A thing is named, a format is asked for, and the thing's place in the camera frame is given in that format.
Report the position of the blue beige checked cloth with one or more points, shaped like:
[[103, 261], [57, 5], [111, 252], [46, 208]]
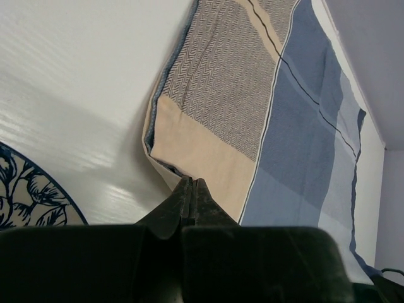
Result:
[[254, 101]]

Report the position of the blue white patterned plate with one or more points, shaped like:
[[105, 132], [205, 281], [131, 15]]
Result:
[[31, 197]]

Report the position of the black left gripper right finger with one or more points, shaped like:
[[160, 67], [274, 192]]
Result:
[[229, 263]]

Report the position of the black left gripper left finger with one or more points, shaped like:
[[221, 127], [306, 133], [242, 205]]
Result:
[[83, 263]]

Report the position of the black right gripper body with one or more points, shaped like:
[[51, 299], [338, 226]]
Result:
[[382, 290]]

